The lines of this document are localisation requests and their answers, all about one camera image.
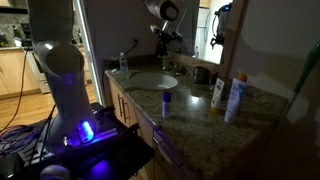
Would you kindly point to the small white can blue cap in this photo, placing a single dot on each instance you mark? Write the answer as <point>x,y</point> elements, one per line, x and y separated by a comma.
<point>166,106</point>

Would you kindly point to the chrome faucet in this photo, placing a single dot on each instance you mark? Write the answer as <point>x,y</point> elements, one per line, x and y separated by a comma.
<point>178,68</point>

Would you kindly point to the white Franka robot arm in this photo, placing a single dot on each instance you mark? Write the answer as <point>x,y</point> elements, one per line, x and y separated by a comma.
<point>63,83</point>

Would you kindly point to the black robot cart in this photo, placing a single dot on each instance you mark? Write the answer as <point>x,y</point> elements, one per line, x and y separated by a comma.
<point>116,160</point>

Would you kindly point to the white contact lens case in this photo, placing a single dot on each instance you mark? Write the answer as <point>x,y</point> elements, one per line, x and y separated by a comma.
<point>115,70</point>

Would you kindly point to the wooden kitchen cabinet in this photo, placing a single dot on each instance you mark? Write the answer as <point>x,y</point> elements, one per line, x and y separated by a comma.
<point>13,73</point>

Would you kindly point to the clear plastic water bottle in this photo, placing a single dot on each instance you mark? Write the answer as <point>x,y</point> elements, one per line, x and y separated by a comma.
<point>123,65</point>

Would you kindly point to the white door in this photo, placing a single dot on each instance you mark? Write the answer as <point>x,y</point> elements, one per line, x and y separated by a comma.
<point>90,60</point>

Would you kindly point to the soap pump dispenser bottle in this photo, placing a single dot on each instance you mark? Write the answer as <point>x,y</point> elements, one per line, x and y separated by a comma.
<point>166,64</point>

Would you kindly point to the white tube yellow cap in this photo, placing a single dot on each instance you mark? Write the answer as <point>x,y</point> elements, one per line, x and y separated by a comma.
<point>218,95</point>

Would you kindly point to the white oval sink basin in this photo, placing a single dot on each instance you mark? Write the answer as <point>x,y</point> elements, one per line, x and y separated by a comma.
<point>153,81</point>

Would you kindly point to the wooden vanity cabinet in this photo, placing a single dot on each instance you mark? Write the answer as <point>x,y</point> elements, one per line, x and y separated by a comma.
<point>113,100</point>

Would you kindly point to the silver metal cup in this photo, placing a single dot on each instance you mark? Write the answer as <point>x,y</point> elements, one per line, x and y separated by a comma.
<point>201,76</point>

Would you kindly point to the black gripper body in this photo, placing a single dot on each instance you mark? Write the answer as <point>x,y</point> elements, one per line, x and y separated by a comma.
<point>165,42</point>

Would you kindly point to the tall white blue lotion tube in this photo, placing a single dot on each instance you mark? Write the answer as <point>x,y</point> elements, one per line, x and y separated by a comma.
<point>235,100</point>

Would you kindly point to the black round dome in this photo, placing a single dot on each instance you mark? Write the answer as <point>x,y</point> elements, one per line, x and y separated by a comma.
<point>55,173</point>

